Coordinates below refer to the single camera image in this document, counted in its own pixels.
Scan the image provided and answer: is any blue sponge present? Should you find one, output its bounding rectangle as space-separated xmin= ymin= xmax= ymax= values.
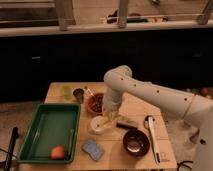
xmin=82 ymin=139 xmax=104 ymax=161

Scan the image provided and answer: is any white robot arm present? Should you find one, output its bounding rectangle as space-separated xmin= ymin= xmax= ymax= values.
xmin=103 ymin=65 xmax=213 ymax=171

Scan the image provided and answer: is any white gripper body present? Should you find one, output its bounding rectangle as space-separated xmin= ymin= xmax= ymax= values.
xmin=103 ymin=97 xmax=121 ymax=117

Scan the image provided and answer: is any black stand left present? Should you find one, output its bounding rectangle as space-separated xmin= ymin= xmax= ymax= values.
xmin=3 ymin=127 xmax=19 ymax=171

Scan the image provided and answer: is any orange fruit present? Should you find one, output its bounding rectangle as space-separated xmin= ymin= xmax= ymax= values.
xmin=50 ymin=146 xmax=65 ymax=160

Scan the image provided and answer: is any dark brown bowl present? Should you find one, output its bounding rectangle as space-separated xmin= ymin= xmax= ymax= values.
xmin=123 ymin=129 xmax=150 ymax=157

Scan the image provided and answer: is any green translucent cup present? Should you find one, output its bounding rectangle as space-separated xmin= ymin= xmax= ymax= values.
xmin=61 ymin=86 xmax=72 ymax=100

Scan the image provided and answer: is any orange bowl with contents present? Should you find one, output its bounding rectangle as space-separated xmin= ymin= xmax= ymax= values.
xmin=86 ymin=93 xmax=103 ymax=116

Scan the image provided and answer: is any green plastic tray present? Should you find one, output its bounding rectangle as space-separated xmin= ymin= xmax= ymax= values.
xmin=17 ymin=103 xmax=81 ymax=164

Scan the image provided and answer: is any wooden railing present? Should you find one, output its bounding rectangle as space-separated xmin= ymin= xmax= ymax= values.
xmin=0 ymin=0 xmax=213 ymax=37

